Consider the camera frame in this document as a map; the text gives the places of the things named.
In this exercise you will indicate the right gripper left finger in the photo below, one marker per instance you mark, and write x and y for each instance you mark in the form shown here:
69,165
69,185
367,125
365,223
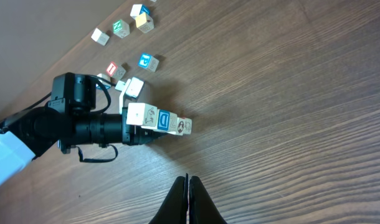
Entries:
175,206

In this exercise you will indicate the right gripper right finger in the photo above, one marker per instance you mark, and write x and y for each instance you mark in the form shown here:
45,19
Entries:
202,209

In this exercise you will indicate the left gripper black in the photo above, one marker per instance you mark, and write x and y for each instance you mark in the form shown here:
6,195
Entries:
134,135

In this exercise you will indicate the white block blue bottom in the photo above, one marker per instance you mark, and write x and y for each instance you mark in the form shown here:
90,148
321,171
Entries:
166,122

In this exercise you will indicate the white block blue base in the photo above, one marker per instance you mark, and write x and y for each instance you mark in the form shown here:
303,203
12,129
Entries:
105,80

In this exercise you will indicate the white teal-edged block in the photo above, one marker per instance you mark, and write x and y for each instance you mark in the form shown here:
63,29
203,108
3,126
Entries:
187,126

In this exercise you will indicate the red L block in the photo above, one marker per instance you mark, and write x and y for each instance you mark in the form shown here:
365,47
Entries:
115,71

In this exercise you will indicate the white block red edge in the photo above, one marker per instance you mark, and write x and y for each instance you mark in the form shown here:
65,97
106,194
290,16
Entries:
142,114

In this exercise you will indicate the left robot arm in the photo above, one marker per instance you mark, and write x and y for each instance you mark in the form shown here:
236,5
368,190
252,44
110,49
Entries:
68,119

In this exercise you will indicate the blue P block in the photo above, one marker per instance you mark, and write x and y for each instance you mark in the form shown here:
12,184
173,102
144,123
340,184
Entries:
148,62

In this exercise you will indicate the white block top left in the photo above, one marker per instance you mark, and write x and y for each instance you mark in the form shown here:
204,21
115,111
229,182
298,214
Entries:
100,37

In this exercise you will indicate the green N block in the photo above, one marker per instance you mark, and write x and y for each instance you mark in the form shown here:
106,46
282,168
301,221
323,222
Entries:
121,28

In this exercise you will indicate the yellow block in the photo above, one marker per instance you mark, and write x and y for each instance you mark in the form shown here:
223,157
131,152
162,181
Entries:
144,23

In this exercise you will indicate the white block blue side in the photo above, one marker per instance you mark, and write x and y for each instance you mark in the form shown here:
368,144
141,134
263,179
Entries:
138,9

